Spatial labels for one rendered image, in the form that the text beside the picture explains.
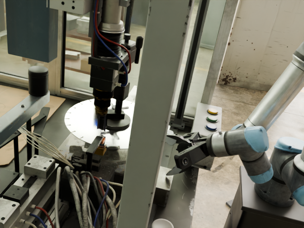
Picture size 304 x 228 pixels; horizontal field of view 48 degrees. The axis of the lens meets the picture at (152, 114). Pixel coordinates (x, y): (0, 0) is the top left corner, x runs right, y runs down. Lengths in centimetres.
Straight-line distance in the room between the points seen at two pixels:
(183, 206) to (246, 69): 325
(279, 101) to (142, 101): 78
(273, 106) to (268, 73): 327
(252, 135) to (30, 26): 64
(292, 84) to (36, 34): 73
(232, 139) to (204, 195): 146
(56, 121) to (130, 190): 112
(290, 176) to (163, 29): 91
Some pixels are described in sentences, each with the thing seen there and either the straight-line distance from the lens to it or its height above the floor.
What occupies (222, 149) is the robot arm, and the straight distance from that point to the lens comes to 102.
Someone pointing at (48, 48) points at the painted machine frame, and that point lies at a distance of 86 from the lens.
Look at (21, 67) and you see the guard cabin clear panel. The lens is 181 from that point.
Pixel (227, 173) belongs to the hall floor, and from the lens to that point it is 271.
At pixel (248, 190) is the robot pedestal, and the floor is 75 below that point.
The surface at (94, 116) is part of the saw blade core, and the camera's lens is 118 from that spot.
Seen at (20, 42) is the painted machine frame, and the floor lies 125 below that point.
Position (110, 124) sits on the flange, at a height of 96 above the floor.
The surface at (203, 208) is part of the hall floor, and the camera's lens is 234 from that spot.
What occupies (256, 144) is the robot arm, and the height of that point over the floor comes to 107.
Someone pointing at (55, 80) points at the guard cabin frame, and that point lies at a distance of 173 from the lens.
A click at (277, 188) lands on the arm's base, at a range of 131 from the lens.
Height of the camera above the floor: 154
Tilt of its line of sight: 28 degrees down
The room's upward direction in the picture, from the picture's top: 10 degrees clockwise
